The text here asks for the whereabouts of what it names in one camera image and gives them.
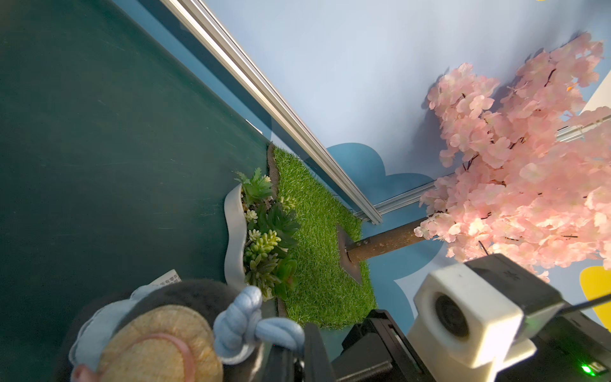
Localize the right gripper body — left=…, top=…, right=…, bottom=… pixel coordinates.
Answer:
left=332, top=310, right=434, bottom=382

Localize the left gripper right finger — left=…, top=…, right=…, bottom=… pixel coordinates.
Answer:
left=303, top=323, right=337, bottom=382

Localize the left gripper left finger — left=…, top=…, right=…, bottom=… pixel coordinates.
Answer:
left=261, top=345, right=295, bottom=382

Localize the green artificial grass mat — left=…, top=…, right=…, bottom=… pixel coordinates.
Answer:
left=273, top=148, right=377, bottom=329

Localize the small potted succulent plant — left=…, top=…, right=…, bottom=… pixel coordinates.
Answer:
left=224, top=168, right=301, bottom=301

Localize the pink cherry blossom tree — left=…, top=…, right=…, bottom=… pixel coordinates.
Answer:
left=336, top=32, right=611, bottom=283

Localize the aluminium back frame bar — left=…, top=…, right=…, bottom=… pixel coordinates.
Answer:
left=163, top=0, right=383, bottom=224

